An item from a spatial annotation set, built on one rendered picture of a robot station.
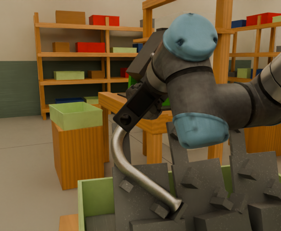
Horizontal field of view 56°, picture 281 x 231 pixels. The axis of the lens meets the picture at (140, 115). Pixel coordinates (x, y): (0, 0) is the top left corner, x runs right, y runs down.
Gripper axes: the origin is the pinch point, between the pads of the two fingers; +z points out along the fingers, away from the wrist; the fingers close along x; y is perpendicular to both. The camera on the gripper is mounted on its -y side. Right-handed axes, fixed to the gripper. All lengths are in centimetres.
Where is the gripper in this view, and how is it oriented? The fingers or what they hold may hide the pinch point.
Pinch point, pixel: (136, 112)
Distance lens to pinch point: 70.2
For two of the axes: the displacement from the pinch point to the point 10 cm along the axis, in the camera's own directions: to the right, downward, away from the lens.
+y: 6.3, -7.0, 3.5
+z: -2.2, 2.8, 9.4
